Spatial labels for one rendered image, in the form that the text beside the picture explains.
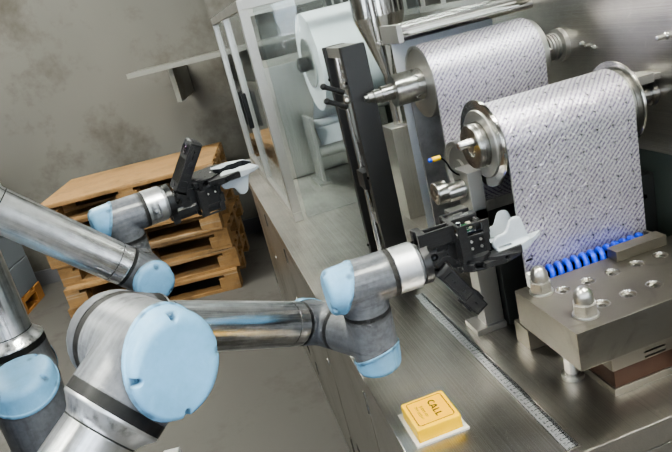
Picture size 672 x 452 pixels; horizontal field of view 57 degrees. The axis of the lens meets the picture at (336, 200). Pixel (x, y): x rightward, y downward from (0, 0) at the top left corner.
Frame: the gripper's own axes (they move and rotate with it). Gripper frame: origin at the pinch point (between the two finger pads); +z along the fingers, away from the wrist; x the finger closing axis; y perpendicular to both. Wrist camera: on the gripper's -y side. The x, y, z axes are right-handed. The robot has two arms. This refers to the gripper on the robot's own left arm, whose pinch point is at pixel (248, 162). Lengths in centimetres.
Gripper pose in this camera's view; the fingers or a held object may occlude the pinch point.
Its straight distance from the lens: 139.1
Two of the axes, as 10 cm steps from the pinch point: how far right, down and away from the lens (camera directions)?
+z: 8.4, -3.4, 4.3
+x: 5.2, 2.7, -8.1
